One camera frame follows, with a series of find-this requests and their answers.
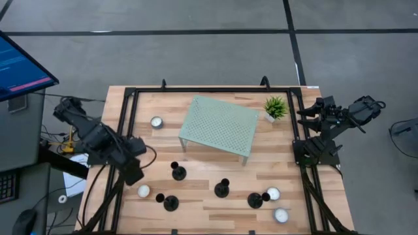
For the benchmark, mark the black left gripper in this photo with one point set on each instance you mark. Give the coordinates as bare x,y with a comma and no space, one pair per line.
135,147

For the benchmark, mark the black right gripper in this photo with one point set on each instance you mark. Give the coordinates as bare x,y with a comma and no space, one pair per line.
330,120

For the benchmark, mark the small round tin candle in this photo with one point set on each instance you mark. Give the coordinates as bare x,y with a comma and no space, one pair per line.
273,193
143,191
156,122
281,215

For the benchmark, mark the black candlestick holder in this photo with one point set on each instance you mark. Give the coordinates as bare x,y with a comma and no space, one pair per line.
254,200
170,203
179,173
221,191

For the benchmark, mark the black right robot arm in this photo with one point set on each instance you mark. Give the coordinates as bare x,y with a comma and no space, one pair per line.
362,111

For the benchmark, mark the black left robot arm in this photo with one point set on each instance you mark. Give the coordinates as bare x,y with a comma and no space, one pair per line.
94,137

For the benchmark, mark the white sticker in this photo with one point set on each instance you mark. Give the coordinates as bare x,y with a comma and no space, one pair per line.
313,87

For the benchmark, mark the green plant in white pot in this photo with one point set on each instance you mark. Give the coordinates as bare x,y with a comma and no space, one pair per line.
276,107

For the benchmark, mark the yellow clamp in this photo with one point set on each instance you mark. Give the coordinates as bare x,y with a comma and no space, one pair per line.
69,148

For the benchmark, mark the white paper sheet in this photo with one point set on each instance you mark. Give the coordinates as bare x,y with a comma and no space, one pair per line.
75,186

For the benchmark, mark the black beam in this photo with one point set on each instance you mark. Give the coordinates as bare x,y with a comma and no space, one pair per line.
62,163

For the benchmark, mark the green perforated metal shelf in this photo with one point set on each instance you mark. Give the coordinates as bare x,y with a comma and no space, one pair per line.
218,125

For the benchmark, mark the white tape roll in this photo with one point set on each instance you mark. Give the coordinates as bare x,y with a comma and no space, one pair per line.
59,198

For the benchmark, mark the grey floor object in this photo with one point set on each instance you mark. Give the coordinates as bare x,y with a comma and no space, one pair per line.
409,128

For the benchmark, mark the dark grey desk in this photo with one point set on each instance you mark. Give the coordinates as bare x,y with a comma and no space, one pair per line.
32,189

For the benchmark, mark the grey cabinet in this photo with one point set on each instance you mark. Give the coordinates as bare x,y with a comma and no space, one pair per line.
23,137

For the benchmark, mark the black keyboard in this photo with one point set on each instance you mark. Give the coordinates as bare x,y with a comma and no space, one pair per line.
7,187

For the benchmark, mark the black computer mouse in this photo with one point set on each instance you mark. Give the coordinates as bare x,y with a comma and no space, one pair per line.
24,223

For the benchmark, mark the computer monitor with blue screen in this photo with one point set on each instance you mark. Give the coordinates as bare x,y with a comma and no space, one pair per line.
19,68

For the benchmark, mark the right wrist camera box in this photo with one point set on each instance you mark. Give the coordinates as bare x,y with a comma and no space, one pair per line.
330,105

